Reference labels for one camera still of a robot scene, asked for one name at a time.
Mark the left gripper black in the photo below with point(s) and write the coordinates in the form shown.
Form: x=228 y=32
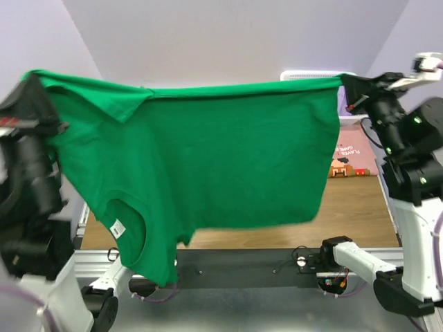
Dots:
x=30 y=103

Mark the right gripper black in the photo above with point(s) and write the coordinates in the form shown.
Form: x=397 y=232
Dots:
x=360 y=90

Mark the white plastic basket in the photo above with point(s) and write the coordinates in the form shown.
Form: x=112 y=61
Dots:
x=345 y=117

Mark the green t shirt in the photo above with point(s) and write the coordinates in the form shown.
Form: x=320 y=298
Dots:
x=156 y=165

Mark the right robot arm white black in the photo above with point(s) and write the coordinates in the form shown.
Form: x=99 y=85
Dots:
x=414 y=179

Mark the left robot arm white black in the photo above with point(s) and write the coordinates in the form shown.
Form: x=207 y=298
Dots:
x=36 y=247

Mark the folded pink t shirt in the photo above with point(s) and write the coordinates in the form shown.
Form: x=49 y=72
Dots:
x=353 y=155

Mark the black base mat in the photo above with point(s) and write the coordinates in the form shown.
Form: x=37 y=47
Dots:
x=305 y=270

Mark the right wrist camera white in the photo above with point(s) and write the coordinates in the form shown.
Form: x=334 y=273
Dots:
x=426 y=69

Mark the aluminium left rail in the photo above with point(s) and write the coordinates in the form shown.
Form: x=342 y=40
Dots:
x=79 y=234

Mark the aluminium rail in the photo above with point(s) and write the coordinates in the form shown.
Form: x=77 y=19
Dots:
x=93 y=263
x=79 y=234

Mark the aluminium front rail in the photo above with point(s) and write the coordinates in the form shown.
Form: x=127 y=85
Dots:
x=93 y=263

